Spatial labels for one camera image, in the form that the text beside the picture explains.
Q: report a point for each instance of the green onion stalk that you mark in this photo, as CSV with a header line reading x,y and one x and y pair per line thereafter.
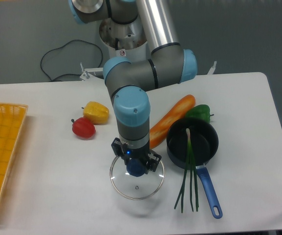
x,y
190,168

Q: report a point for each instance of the green bell pepper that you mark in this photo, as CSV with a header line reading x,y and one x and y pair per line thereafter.
x,y
201,111

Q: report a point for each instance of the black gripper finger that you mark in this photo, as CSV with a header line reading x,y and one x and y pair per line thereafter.
x,y
152,160
120,149

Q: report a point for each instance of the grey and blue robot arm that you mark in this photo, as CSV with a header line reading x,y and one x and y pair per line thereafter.
x,y
128,82

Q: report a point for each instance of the dark pot with blue handle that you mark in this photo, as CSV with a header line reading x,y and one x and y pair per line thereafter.
x,y
205,144

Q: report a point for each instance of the orange baguette bread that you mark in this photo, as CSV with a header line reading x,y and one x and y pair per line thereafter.
x,y
159,131

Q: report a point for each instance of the yellow bell pepper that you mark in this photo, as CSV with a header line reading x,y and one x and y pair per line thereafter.
x,y
96,113

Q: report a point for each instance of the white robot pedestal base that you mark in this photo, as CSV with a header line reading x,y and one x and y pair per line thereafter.
x,y
129,40

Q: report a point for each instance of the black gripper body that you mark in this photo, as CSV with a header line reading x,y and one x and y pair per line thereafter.
x,y
141,154

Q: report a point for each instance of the glass pot lid blue knob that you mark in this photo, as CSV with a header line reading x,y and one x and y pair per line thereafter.
x,y
133,181

